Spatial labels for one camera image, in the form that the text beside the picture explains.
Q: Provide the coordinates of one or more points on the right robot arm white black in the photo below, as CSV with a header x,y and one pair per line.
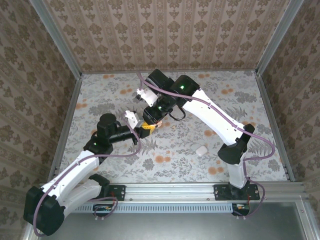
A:
x,y
215,115

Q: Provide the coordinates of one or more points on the aluminium frame post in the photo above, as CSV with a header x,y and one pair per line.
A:
x,y
57,42
277,37

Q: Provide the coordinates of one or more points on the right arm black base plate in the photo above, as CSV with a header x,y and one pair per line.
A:
x,y
222,192

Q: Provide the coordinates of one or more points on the white earbud charging case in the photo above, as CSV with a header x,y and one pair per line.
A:
x,y
201,151

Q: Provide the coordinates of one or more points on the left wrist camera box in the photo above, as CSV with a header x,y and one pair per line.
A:
x,y
130,116

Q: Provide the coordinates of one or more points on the grey metal sheet panel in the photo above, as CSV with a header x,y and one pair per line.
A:
x,y
162,227

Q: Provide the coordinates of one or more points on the aluminium table side rail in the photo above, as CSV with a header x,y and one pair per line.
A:
x,y
271,112
71,110

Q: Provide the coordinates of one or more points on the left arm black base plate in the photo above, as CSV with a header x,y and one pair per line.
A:
x,y
117,192

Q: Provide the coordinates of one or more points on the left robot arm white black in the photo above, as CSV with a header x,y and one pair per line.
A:
x,y
75,172

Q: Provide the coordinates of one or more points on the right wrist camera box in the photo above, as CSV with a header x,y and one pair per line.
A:
x,y
149,96

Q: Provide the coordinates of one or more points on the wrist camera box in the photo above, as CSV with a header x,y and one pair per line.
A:
x,y
149,96
130,116

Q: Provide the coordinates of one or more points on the aluminium mounting rail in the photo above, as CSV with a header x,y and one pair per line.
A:
x,y
170,191

